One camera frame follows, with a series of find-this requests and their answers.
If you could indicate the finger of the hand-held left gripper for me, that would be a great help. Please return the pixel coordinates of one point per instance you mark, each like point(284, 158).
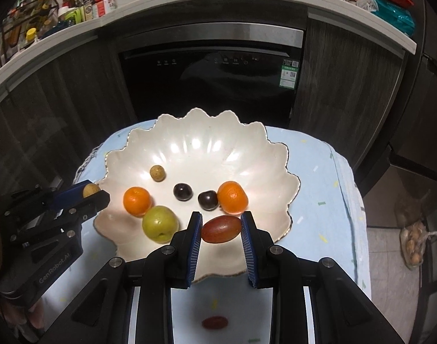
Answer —
point(93, 205)
point(67, 195)

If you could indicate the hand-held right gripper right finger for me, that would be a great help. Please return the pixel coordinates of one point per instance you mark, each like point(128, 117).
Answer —
point(248, 249)

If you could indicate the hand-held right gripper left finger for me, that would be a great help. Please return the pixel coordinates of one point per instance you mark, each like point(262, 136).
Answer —
point(194, 245)

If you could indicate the tan longan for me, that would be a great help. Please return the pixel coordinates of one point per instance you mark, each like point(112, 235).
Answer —
point(91, 190)
point(156, 173)

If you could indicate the red oval grape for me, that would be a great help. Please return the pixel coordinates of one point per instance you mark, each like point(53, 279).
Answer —
point(214, 322)
point(221, 230)

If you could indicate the yellow-green pear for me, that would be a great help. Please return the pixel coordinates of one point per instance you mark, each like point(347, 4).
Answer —
point(160, 224)

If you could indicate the orange mandarin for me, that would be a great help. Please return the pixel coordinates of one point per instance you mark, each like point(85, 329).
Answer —
point(233, 197)
point(137, 200)

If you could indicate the dark blueberry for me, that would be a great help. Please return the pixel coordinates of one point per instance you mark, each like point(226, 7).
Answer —
point(207, 200)

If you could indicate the white scalloped ceramic bowl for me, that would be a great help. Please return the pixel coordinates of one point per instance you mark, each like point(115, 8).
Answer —
point(204, 150)

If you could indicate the person's left hand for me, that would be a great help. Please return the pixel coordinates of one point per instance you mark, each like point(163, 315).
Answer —
point(28, 318)

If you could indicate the dark purple grape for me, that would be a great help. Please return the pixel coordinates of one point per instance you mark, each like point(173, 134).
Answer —
point(181, 191)

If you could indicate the dark wood cabinet door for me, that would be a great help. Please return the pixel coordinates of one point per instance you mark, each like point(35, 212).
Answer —
point(60, 114)
point(347, 114)

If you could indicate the light blue speckled tablecloth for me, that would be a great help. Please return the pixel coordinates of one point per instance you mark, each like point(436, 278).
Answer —
point(311, 193)

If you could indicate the black built-in dishwasher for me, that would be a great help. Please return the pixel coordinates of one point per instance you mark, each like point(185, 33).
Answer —
point(204, 89)

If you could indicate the clear plastic bag of produce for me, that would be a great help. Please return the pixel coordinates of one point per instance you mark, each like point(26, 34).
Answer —
point(414, 245)

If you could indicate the green white sticker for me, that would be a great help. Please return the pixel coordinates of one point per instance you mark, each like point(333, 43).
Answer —
point(289, 73)

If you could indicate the row of condiment bottles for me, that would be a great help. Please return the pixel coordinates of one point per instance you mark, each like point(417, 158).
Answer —
point(103, 0)

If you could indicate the dark glossy cabinet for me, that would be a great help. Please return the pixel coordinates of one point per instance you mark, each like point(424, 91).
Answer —
point(430, 132)

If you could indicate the white countertop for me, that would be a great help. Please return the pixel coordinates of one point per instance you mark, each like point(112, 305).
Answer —
point(204, 0)

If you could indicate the teal snack bag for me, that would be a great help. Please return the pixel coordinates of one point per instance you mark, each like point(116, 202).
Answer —
point(394, 16)

